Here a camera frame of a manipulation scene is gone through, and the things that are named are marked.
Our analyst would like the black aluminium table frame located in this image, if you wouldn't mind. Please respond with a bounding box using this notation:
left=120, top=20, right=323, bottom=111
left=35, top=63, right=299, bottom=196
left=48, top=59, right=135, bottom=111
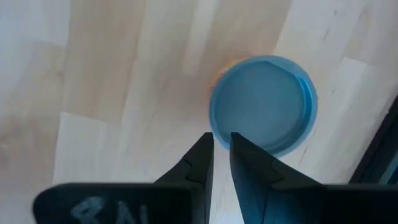
left=349, top=95, right=398, bottom=185

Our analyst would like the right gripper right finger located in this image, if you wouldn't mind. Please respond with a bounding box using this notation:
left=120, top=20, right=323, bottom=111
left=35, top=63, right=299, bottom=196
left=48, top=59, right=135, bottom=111
left=229, top=132, right=398, bottom=224

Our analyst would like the short orange yellow tin can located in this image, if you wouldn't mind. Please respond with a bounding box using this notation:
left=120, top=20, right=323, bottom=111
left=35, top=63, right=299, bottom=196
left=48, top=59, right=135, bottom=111
left=208, top=55, right=318, bottom=158

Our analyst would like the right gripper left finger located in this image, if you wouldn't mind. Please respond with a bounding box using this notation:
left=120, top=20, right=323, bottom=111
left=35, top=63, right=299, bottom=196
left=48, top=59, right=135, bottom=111
left=32, top=132, right=215, bottom=224

